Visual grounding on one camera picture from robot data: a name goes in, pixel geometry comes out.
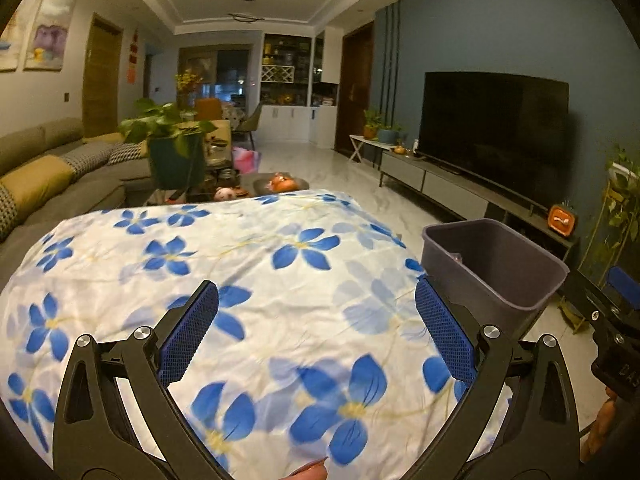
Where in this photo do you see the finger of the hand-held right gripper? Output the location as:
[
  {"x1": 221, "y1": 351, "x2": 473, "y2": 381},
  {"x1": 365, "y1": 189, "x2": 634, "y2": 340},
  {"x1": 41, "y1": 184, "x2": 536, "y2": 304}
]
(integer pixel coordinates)
[
  {"x1": 606, "y1": 266, "x2": 640, "y2": 312},
  {"x1": 570, "y1": 271, "x2": 619, "y2": 334}
]

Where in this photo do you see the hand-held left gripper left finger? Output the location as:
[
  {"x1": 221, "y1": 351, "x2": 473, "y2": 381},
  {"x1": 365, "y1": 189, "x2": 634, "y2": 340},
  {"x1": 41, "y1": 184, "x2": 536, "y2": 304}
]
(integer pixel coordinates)
[{"x1": 52, "y1": 280, "x2": 236, "y2": 480}]

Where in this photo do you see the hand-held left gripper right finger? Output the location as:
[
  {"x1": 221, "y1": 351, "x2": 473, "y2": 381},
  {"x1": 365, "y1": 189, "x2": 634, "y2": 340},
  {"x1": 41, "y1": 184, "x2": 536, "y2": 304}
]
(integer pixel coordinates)
[{"x1": 400, "y1": 276, "x2": 584, "y2": 480}]

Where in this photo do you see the grey plastic bin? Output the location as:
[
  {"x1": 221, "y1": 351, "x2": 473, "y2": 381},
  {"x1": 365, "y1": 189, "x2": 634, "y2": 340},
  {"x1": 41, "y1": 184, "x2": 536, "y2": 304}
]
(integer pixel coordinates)
[{"x1": 421, "y1": 218, "x2": 571, "y2": 349}]

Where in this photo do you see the person's right hand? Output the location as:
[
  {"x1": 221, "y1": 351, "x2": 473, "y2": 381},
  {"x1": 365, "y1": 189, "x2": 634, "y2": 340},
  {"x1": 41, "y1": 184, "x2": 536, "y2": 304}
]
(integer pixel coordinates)
[{"x1": 585, "y1": 388, "x2": 618, "y2": 461}]

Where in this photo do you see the gold metal plant stand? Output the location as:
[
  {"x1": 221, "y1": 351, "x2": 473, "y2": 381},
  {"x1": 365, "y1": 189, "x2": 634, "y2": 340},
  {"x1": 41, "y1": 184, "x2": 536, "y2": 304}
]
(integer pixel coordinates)
[{"x1": 560, "y1": 180, "x2": 640, "y2": 336}]

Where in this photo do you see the blue floral white cloth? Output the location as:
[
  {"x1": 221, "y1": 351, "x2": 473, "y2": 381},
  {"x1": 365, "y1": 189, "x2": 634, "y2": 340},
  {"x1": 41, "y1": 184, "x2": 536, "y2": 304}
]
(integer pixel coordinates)
[{"x1": 0, "y1": 189, "x2": 516, "y2": 480}]

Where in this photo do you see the trailing plant in white pot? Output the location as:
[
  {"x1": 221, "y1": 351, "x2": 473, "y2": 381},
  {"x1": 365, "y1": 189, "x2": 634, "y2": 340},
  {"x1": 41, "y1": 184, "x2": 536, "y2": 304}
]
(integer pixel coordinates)
[{"x1": 595, "y1": 145, "x2": 640, "y2": 261}]

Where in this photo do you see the grey television cabinet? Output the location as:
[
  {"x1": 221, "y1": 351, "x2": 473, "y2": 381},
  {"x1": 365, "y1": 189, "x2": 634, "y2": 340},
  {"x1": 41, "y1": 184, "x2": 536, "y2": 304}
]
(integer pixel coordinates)
[{"x1": 379, "y1": 151, "x2": 581, "y2": 261}]

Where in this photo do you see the dark glass coffee table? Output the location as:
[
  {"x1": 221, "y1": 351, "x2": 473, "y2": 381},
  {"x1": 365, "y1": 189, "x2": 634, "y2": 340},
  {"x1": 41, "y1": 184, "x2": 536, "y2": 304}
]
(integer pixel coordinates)
[{"x1": 145, "y1": 160, "x2": 311, "y2": 206}]

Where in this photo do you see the green plant in teal pot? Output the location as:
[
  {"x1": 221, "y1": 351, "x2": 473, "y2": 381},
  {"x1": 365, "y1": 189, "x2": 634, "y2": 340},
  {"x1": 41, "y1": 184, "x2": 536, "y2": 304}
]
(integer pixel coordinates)
[{"x1": 119, "y1": 98, "x2": 219, "y2": 189}]

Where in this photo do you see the pink gift bag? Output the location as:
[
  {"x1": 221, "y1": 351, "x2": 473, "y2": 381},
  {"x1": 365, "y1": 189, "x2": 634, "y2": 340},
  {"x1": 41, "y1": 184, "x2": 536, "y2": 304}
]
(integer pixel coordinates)
[{"x1": 232, "y1": 147, "x2": 262, "y2": 176}]

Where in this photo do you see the glass jar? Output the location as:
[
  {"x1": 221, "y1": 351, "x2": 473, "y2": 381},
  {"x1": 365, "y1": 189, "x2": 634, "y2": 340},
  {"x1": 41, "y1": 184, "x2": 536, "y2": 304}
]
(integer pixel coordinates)
[{"x1": 205, "y1": 135, "x2": 231, "y2": 166}]

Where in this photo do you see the black white patterned cushion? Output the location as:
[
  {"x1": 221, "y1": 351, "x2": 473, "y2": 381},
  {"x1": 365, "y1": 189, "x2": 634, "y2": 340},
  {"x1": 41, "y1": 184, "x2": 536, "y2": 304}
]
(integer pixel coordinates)
[
  {"x1": 0, "y1": 182, "x2": 19, "y2": 239},
  {"x1": 60, "y1": 141, "x2": 116, "y2": 179},
  {"x1": 107, "y1": 142, "x2": 146, "y2": 165}
]

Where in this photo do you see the black flat television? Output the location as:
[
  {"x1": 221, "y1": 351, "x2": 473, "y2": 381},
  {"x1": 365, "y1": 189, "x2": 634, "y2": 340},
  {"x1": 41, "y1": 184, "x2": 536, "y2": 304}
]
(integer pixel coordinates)
[{"x1": 417, "y1": 71, "x2": 570, "y2": 196}]

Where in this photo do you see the yellow upholstered seat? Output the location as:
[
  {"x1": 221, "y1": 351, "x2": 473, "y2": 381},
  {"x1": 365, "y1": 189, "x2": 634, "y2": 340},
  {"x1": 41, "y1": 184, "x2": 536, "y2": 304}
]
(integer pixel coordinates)
[{"x1": 177, "y1": 120, "x2": 232, "y2": 154}]

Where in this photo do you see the white folding side table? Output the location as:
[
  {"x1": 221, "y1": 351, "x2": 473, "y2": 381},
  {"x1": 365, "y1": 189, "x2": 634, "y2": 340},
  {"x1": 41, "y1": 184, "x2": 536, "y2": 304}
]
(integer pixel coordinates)
[{"x1": 349, "y1": 134, "x2": 389, "y2": 164}]

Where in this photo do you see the grey dining chair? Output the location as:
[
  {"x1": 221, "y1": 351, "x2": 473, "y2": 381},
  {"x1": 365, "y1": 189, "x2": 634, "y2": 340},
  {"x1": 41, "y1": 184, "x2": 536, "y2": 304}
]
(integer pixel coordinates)
[{"x1": 235, "y1": 102, "x2": 264, "y2": 144}]

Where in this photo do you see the plant in orange pot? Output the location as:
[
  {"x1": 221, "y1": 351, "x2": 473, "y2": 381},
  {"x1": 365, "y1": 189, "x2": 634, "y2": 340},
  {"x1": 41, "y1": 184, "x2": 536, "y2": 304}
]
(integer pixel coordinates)
[{"x1": 362, "y1": 109, "x2": 384, "y2": 140}]

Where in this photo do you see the orange dining chair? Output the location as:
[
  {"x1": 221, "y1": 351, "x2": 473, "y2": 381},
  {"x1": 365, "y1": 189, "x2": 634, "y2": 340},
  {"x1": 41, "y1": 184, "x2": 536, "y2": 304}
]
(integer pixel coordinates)
[{"x1": 194, "y1": 97, "x2": 221, "y2": 122}]

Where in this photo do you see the white display cabinet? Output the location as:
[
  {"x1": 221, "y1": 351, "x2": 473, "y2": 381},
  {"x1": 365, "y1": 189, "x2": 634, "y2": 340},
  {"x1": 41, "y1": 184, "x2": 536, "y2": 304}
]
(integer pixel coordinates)
[{"x1": 260, "y1": 32, "x2": 341, "y2": 150}]

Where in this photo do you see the grey fabric sofa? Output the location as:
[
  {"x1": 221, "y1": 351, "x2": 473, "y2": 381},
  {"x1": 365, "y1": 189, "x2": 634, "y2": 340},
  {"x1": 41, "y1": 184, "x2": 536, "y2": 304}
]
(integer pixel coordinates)
[{"x1": 0, "y1": 117, "x2": 151, "y2": 246}]

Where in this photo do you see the yellow flower bouquet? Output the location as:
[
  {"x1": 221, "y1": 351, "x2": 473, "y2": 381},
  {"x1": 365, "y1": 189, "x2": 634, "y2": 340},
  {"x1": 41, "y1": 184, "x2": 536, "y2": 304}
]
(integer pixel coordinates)
[{"x1": 175, "y1": 69, "x2": 204, "y2": 94}]

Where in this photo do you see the dark wooden door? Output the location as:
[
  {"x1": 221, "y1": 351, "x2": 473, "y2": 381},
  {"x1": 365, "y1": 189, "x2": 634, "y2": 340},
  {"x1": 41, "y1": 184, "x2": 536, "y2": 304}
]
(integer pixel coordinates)
[{"x1": 334, "y1": 20, "x2": 375, "y2": 156}]

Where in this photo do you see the sliding glass door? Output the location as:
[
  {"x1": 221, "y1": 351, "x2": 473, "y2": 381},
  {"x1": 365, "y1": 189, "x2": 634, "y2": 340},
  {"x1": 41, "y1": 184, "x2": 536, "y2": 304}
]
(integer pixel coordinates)
[{"x1": 179, "y1": 44, "x2": 255, "y2": 111}]

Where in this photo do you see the light wooden door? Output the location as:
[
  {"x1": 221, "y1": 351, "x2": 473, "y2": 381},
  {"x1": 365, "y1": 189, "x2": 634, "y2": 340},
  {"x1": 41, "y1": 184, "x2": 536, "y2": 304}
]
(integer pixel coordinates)
[{"x1": 81, "y1": 12, "x2": 125, "y2": 136}]

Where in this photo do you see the purple abstract painting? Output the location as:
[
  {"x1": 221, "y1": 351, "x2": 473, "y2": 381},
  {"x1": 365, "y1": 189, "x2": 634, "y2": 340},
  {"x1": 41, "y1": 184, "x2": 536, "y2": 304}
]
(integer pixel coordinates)
[{"x1": 23, "y1": 0, "x2": 77, "y2": 71}]

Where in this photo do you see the sailboat painting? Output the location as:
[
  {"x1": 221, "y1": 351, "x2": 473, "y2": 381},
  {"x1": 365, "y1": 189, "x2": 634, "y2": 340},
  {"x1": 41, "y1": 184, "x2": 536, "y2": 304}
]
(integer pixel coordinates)
[{"x1": 0, "y1": 7, "x2": 31, "y2": 72}]

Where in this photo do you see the red wall decoration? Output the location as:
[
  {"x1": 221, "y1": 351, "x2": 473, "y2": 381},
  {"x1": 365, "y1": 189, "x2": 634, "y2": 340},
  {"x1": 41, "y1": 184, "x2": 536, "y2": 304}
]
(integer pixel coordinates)
[{"x1": 127, "y1": 30, "x2": 141, "y2": 84}]

